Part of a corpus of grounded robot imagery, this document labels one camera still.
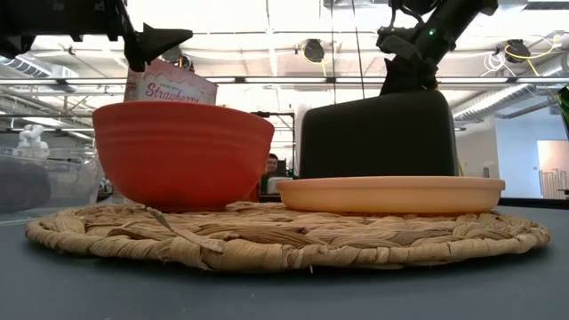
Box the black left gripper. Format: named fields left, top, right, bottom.
left=0, top=0, right=195, bottom=74

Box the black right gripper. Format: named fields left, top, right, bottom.
left=375, top=24, right=446, bottom=97

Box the pink strawberry yogurt cereal box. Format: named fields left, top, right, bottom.
left=123, top=57, right=220, bottom=107

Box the black chrome two-slot toaster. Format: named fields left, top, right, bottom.
left=298, top=88, right=461, bottom=180

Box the coral red bowl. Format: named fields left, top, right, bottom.
left=92, top=100, right=276, bottom=214

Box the green ribbed glass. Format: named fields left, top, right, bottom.
left=557, top=85, right=569, bottom=140

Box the clear plastic container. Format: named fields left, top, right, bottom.
left=0, top=146, right=106, bottom=224

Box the person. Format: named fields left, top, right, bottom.
left=259, top=152, right=286, bottom=195

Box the round woven straw placemat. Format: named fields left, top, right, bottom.
left=24, top=200, right=553, bottom=273

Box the black ceiling cord reel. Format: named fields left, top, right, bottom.
left=503, top=38, right=531, bottom=64
left=160, top=43, right=196, bottom=73
left=302, top=38, right=326, bottom=64

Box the black hanging cable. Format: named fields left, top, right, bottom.
left=350, top=0, right=367, bottom=100

